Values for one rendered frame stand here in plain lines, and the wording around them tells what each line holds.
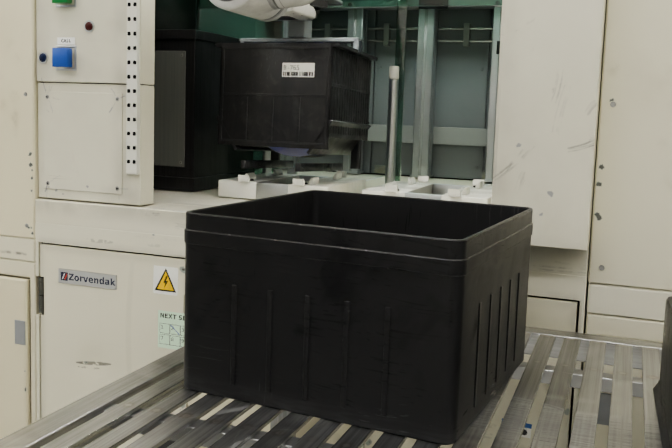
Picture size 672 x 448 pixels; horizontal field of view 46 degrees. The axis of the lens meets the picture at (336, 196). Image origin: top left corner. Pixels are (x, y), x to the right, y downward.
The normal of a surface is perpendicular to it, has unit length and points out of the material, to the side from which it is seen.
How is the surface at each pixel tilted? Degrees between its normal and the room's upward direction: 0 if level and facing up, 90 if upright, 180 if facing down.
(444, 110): 90
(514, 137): 90
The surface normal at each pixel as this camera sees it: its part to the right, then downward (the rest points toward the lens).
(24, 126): -0.35, 0.09
